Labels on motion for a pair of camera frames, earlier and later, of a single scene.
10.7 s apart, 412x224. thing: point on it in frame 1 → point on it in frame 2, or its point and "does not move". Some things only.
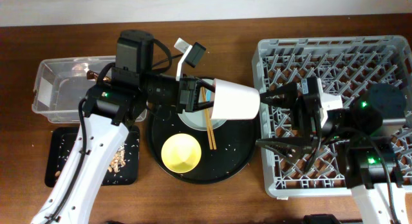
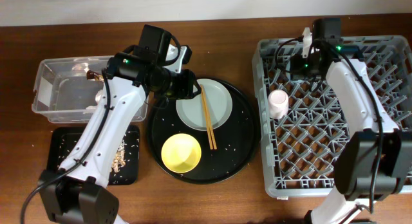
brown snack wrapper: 93,74 does not move
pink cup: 234,102 → 278,103
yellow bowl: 181,153 does not move
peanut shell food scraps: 119,159 does not move
